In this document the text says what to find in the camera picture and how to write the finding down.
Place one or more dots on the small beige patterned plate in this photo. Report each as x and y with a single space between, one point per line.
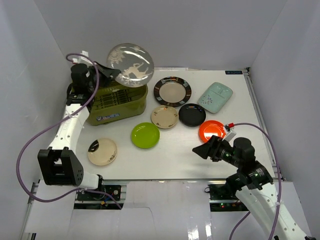
164 117

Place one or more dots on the lime green plate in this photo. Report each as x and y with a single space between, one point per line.
145 135

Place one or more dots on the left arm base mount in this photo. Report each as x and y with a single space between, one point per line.
96 201

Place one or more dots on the dark-rimmed beige centre plate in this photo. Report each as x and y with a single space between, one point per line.
172 91

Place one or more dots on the light blue rectangular dish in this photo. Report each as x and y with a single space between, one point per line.
215 97

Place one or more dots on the cream plate with black mark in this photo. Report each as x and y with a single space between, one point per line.
102 152

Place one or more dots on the orange glossy plate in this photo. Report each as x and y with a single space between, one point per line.
211 128

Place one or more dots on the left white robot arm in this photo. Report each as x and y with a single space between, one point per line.
58 163

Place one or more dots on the olive green plastic bin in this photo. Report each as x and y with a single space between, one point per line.
117 102

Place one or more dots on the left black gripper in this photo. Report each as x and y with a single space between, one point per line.
100 72

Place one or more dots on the black glossy plate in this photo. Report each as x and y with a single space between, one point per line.
192 115

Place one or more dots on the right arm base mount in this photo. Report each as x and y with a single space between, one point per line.
221 201

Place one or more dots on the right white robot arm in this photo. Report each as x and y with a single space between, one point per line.
253 185

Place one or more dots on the grey deer pattern plate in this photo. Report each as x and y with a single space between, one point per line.
135 64

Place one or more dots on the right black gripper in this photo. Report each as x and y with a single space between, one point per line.
211 148

